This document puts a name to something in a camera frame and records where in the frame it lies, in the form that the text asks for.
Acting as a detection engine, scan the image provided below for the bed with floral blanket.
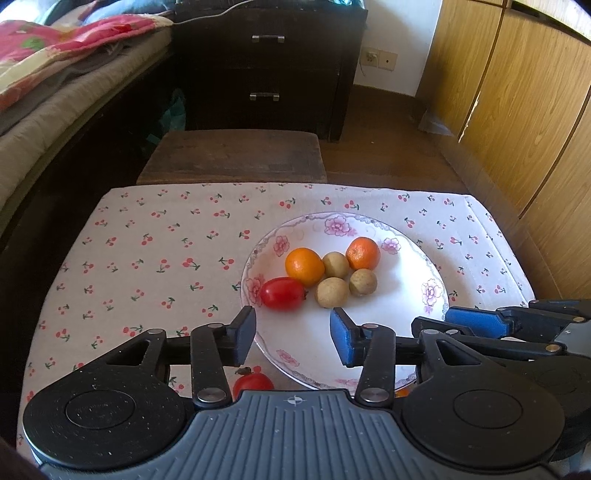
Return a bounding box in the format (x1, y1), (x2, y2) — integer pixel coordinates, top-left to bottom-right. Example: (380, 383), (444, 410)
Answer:
(0, 60), (185, 259)
(0, 32), (174, 208)

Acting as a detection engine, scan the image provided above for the white cable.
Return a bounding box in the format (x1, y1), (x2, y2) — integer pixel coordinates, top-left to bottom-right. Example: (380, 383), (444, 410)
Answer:
(175, 0), (252, 23)

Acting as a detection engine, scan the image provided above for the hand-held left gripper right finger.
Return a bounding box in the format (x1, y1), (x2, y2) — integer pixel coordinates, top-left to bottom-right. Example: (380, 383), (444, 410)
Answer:
(330, 307), (513, 409)

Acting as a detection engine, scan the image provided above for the blue pillow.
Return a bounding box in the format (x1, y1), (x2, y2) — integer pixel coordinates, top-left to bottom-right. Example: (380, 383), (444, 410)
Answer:
(83, 0), (176, 24)

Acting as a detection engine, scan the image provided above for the dark wooden stool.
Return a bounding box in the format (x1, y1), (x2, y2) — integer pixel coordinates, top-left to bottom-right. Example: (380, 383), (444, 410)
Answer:
(137, 130), (328, 185)

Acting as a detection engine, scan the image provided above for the white floral bowl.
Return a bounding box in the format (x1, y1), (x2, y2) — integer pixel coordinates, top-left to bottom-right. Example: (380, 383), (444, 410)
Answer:
(240, 211), (450, 392)

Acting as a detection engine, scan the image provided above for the smooth round orange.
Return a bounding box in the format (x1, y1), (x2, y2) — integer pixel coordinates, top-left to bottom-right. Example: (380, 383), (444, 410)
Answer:
(285, 247), (325, 287)

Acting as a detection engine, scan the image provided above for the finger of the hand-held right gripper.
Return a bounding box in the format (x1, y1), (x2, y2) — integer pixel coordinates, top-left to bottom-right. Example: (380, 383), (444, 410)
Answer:
(445, 299), (591, 340)
(412, 316), (568, 361)

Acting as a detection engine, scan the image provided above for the dark wooden nightstand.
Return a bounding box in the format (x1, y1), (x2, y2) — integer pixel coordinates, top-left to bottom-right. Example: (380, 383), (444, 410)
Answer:
(173, 0), (369, 141)

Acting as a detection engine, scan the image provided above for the grey blanket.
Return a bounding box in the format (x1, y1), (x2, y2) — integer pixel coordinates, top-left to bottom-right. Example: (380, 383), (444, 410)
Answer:
(46, 41), (171, 90)

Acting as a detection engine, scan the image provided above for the clear plastic bag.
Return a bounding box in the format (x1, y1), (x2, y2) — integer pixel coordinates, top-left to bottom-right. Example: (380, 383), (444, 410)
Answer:
(418, 107), (455, 137)

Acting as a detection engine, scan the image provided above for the light wooden wardrobe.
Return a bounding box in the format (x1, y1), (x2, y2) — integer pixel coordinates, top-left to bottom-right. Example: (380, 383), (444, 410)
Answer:
(416, 0), (591, 301)

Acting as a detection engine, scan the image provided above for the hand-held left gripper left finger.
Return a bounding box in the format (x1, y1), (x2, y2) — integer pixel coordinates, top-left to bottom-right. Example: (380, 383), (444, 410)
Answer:
(69, 305), (257, 411)

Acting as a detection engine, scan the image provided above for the floral quilt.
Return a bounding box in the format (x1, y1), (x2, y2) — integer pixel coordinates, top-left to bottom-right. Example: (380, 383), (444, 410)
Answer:
(0, 13), (174, 112)

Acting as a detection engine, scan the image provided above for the teal bag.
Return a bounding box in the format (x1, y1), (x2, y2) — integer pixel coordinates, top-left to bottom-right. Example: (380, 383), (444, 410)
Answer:
(148, 88), (186, 144)

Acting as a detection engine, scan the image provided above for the red cherry tomato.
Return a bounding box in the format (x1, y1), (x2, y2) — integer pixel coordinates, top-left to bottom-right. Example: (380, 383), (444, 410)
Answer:
(259, 277), (308, 311)
(232, 367), (275, 401)

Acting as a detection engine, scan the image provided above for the cherry print tablecloth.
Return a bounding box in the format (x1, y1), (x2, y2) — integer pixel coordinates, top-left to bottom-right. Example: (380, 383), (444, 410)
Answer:
(16, 182), (536, 450)

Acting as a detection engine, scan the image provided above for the brown longan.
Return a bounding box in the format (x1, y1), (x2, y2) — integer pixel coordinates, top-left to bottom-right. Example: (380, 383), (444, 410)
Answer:
(315, 277), (348, 309)
(348, 269), (378, 297)
(322, 251), (350, 279)

